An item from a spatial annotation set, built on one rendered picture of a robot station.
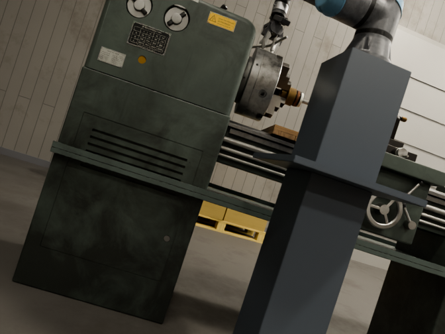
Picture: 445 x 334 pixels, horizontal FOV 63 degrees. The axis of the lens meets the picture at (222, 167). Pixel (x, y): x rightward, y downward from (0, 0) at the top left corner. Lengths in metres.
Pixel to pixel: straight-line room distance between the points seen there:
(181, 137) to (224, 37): 0.43
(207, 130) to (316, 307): 0.74
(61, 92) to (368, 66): 4.10
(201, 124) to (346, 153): 0.59
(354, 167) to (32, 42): 4.40
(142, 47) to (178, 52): 0.14
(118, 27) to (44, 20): 3.55
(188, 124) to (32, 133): 3.60
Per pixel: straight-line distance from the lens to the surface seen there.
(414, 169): 1.63
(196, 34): 1.49
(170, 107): 1.43
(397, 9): 1.29
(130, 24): 1.52
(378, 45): 1.21
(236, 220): 3.93
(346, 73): 1.10
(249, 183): 4.82
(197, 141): 1.42
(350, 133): 1.09
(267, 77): 1.59
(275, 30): 1.88
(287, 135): 1.55
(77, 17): 4.99
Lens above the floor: 0.66
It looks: level
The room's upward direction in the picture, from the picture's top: 18 degrees clockwise
